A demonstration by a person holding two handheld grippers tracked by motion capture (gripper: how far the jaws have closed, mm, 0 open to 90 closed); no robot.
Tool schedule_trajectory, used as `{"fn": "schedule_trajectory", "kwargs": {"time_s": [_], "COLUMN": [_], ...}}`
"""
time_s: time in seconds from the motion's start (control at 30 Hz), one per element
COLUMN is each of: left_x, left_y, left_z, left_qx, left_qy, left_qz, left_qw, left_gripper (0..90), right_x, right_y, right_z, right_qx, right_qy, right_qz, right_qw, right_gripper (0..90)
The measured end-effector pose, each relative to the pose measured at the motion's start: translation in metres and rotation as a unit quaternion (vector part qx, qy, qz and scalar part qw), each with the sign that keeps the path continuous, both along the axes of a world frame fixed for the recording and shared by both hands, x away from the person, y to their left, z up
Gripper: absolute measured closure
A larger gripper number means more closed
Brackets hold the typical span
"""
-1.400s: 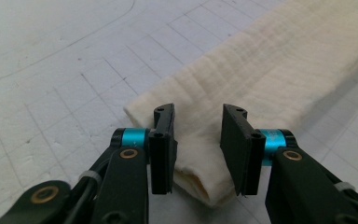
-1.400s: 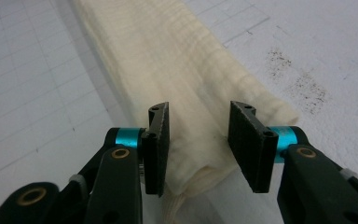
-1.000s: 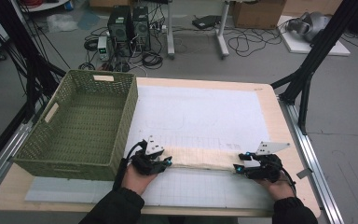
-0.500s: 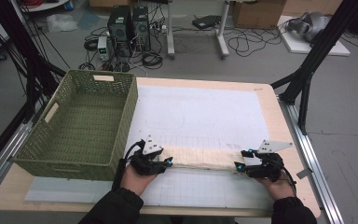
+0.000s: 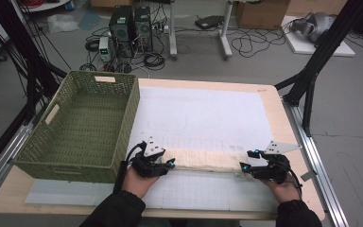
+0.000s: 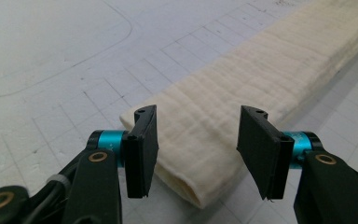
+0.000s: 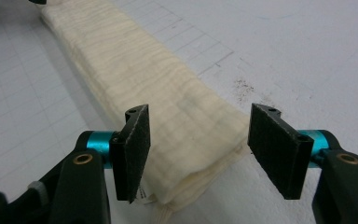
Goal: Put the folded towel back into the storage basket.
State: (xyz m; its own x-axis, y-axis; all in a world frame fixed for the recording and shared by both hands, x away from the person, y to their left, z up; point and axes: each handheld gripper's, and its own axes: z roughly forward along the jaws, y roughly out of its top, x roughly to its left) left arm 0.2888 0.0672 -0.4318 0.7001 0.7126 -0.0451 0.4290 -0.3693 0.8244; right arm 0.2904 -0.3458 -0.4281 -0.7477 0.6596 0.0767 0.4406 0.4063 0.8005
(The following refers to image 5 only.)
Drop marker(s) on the large cardboard box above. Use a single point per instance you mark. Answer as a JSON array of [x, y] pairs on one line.
[[261, 14]]

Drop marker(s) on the clear plastic bag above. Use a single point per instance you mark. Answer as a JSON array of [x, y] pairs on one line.
[[62, 23]]

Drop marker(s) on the person's left hand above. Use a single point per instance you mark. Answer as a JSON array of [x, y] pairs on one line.
[[137, 184]]

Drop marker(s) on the white grid mat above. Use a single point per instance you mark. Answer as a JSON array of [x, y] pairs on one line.
[[201, 113]]

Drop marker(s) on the flat black box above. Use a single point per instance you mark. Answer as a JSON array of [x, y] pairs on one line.
[[208, 22]]

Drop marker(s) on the white table leg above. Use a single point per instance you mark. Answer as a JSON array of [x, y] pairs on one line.
[[225, 34], [172, 31]]

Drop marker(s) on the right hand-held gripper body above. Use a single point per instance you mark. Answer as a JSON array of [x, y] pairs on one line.
[[274, 168]]

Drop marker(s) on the person's right hand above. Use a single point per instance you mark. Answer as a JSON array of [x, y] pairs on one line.
[[283, 190]]

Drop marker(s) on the cream printed cloth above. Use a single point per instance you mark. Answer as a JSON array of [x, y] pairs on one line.
[[208, 160]]

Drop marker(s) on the aluminium rail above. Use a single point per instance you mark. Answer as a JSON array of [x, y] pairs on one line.
[[3, 157], [321, 176]]

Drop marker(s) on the grey rounded device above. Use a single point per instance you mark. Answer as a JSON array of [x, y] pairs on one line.
[[318, 25]]

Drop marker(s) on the small grey bracket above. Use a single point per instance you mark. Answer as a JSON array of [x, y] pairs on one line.
[[308, 175]]

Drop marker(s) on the slim black computer tower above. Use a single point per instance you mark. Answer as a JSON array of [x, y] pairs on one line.
[[143, 28]]

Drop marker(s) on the white bench power supply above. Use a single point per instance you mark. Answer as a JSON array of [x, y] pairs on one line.
[[104, 48]]

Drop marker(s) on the green woven basket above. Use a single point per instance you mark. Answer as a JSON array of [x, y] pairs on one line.
[[75, 126]]

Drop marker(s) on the large black computer tower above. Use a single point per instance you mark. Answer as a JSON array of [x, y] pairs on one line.
[[121, 28]]

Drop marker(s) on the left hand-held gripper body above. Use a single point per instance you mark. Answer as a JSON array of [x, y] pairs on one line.
[[149, 165]]

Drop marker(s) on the white floor board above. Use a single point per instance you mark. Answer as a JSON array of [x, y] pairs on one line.
[[299, 47]]

